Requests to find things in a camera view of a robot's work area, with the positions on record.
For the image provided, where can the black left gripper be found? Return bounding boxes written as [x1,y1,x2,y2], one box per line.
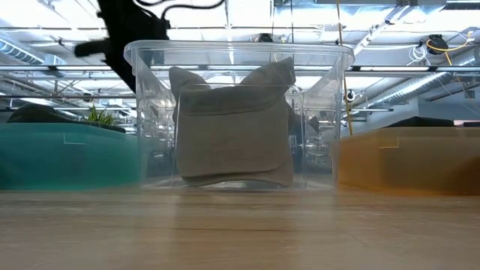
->
[73,14,172,93]

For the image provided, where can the clear plastic bin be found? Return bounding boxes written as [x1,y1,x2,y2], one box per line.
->
[123,40,356,190]

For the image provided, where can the tan baseball cap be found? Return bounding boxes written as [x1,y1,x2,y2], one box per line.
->
[167,55,297,178]

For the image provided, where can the green plant white pot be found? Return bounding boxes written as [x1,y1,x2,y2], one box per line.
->
[86,106,116,127]

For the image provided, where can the teal plastic bin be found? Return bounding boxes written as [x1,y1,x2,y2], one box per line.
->
[0,122,142,191]

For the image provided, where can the orange plastic bin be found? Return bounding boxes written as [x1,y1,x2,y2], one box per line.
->
[336,126,480,196]

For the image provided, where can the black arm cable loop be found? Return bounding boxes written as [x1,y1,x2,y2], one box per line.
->
[133,0,227,11]

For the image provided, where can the silver ventilation duct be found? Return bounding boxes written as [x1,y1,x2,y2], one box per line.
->
[369,48,480,108]

